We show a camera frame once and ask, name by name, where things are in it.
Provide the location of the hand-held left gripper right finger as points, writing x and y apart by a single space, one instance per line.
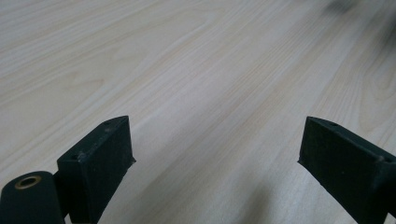
345 168

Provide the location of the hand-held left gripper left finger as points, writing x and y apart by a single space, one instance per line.
96 168

